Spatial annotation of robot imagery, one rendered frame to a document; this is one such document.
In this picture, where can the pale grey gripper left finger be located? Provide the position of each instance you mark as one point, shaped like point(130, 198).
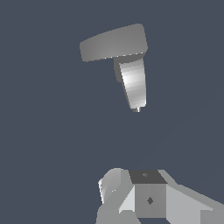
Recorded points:
point(112, 186)

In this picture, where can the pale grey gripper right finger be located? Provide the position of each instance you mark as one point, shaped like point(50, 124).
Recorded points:
point(150, 199)

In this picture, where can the silver tapered faucet stem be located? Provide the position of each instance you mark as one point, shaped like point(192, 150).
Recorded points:
point(133, 83)

